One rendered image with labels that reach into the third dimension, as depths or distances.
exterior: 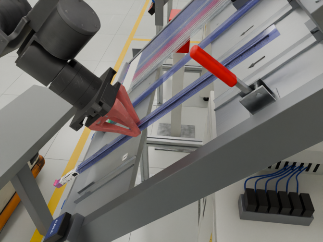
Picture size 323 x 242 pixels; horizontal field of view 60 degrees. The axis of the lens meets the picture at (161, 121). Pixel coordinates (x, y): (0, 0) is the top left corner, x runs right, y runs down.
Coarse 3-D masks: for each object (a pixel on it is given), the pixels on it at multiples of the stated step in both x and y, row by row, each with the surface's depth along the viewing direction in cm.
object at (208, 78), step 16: (272, 32) 33; (240, 48) 36; (256, 48) 34; (224, 64) 36; (208, 80) 38; (176, 96) 41; (160, 112) 43; (144, 128) 45; (112, 144) 48; (96, 160) 52
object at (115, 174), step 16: (144, 80) 77; (144, 112) 61; (128, 128) 63; (128, 144) 57; (112, 160) 58; (128, 160) 51; (96, 176) 60; (112, 176) 53; (128, 176) 48; (80, 192) 60; (96, 192) 54; (112, 192) 49; (80, 208) 56; (96, 208) 50
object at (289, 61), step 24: (264, 0) 49; (216, 24) 60; (240, 24) 51; (264, 24) 44; (288, 24) 38; (216, 48) 52; (264, 48) 39; (288, 48) 35; (312, 48) 32; (240, 72) 40; (264, 72) 36; (288, 72) 32; (312, 72) 29; (216, 96) 42; (216, 120) 38; (240, 120) 34
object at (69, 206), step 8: (128, 64) 103; (120, 80) 94; (96, 136) 73; (96, 144) 71; (88, 152) 68; (88, 168) 66; (80, 176) 63; (72, 184) 62; (80, 184) 62; (72, 192) 59; (72, 200) 58; (64, 208) 56; (72, 208) 57
